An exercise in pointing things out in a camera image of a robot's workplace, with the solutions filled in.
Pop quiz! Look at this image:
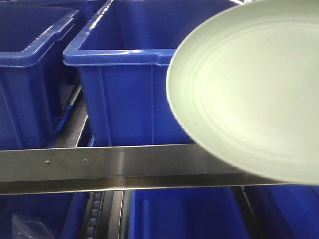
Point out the blue plastic bin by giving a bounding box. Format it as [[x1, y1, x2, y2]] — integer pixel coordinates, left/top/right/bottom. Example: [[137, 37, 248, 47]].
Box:
[[0, 0, 102, 150], [64, 0, 235, 146]]

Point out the blue bin lower shelf right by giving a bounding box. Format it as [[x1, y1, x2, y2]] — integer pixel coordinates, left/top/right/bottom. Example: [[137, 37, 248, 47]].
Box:
[[245, 185, 319, 239]]

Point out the green round plate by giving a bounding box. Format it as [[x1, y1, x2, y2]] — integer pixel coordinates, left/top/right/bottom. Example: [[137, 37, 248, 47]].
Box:
[[166, 0, 319, 185]]

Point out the blue bin lower shelf left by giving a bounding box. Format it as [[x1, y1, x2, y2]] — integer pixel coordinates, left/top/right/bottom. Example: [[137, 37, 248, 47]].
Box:
[[0, 193, 90, 239]]

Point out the blue plastic bin right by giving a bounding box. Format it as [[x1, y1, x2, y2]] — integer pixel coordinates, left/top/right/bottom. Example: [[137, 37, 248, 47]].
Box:
[[64, 0, 235, 146]]

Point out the blue bin shelf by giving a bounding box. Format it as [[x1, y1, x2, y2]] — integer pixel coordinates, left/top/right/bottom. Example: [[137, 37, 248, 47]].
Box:
[[245, 185, 319, 239], [0, 193, 90, 239], [128, 187, 250, 239]]

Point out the stainless steel shelf rack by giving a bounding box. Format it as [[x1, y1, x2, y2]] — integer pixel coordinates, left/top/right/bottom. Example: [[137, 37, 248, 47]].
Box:
[[0, 82, 300, 239]]

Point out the blue bin lower shelf middle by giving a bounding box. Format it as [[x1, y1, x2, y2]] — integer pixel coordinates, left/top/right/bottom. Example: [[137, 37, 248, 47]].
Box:
[[128, 187, 250, 239]]

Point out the blue plastic bin left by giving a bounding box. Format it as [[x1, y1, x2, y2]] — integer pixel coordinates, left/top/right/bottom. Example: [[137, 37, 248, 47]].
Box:
[[0, 0, 102, 150]]

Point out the clear plastic bag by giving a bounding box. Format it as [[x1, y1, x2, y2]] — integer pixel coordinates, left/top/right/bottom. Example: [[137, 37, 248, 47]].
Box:
[[12, 214, 54, 239]]

